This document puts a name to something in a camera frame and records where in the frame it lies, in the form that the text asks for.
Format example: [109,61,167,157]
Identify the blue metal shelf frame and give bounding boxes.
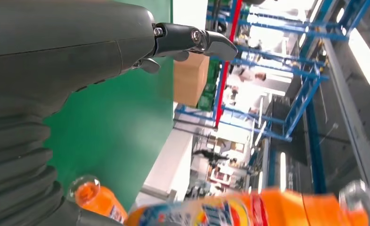
[175,0,370,143]

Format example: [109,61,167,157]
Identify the red pole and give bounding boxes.
[214,0,244,129]

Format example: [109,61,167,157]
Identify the white side table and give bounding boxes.
[134,129,194,208]

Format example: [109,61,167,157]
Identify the black humanoid robot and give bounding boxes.
[192,149,231,163]

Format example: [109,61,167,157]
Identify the ceiling light panel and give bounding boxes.
[280,152,288,193]
[348,28,370,86]

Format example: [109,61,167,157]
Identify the person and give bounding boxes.
[239,68,267,83]

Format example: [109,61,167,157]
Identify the metal table leg frame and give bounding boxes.
[139,186,178,201]

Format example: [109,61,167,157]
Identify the green plastic crate stack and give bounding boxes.
[197,59,222,112]

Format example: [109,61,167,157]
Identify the brown cardboard box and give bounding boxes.
[173,53,210,108]

